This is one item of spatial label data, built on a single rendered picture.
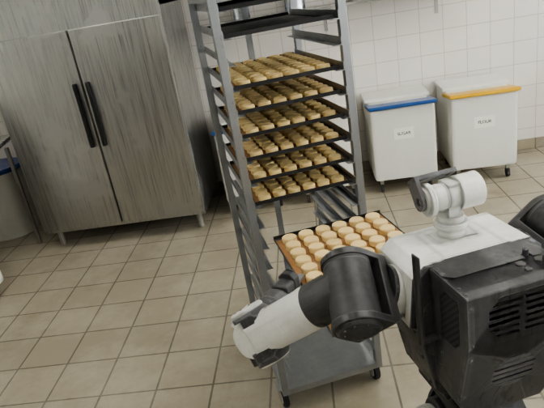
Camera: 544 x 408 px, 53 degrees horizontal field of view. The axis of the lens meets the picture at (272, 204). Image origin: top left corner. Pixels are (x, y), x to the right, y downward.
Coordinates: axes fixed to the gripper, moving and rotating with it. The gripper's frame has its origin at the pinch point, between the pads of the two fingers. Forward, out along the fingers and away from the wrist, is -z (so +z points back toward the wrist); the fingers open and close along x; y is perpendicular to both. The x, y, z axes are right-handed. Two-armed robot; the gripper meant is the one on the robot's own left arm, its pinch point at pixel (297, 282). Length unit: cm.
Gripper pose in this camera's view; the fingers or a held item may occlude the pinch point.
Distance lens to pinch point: 162.0
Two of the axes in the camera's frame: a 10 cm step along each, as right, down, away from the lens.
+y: -8.5, -0.8, 5.3
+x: -1.6, -9.1, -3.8
